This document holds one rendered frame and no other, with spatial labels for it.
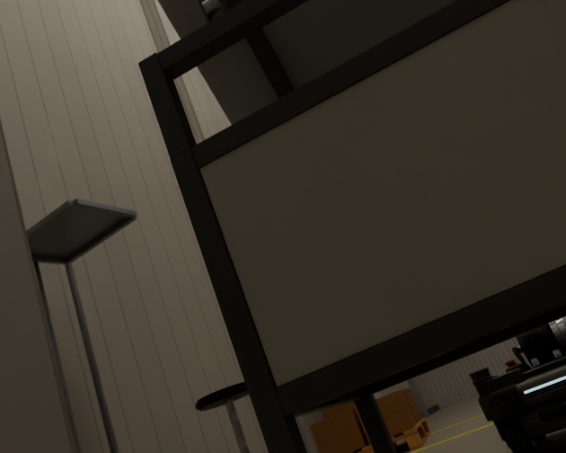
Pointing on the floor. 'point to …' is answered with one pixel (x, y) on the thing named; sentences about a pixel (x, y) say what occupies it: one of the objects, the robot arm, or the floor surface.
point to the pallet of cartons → (343, 422)
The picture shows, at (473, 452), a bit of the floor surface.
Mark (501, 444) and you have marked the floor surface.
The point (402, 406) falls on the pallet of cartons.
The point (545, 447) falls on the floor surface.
